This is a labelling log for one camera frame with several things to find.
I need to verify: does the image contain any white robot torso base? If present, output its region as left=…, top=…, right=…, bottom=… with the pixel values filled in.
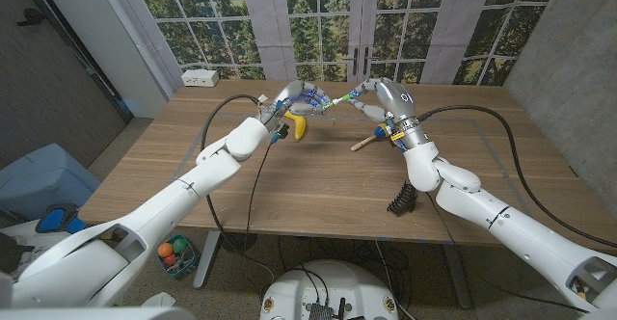
left=259, top=259, right=400, bottom=320

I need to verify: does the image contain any table leg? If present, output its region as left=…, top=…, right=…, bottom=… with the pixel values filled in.
left=192, top=230, right=222, bottom=291
left=443, top=242, right=473, bottom=309

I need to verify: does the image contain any blue grey storage bin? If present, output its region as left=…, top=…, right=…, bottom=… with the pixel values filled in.
left=0, top=142, right=102, bottom=223

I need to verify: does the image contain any white power outlet box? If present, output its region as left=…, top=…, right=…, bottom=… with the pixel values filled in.
left=180, top=68, right=220, bottom=89

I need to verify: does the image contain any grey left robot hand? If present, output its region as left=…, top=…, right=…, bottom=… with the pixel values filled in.
left=259, top=79, right=334, bottom=131

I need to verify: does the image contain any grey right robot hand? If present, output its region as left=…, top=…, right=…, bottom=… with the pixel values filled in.
left=349, top=77, right=430, bottom=150

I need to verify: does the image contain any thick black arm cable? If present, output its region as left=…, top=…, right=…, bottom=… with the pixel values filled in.
left=201, top=93, right=264, bottom=237
left=416, top=104, right=617, bottom=250

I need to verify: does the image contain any black door handle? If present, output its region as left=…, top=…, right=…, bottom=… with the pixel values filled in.
left=16, top=7, right=47, bottom=27

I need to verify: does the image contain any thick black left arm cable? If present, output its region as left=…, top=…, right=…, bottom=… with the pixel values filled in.
left=201, top=93, right=264, bottom=237

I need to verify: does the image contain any basket of colourful balls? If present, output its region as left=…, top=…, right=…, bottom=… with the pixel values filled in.
left=156, top=235, right=200, bottom=280

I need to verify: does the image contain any colourful wooden maraca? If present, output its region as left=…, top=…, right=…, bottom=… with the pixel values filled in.
left=350, top=122, right=391, bottom=153

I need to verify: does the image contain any printed window backdrop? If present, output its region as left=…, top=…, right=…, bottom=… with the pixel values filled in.
left=103, top=0, right=565, bottom=88

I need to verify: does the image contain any yellow toy banana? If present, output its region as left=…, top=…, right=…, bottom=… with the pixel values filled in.
left=282, top=111, right=308, bottom=142

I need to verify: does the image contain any white paper piece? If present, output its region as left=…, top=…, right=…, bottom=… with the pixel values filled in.
left=141, top=291, right=177, bottom=308

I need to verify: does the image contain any blue black pad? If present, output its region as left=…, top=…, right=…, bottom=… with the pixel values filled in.
left=35, top=202, right=91, bottom=238

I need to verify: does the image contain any black hair clip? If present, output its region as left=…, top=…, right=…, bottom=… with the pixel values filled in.
left=387, top=181, right=418, bottom=217

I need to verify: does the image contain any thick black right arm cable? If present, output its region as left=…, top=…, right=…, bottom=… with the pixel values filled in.
left=416, top=104, right=617, bottom=250

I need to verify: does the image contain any black round fan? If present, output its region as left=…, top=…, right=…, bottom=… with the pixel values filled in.
left=221, top=231, right=259, bottom=253

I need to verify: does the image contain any black trouser leg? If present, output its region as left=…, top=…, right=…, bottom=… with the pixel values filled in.
left=0, top=232, right=35, bottom=273

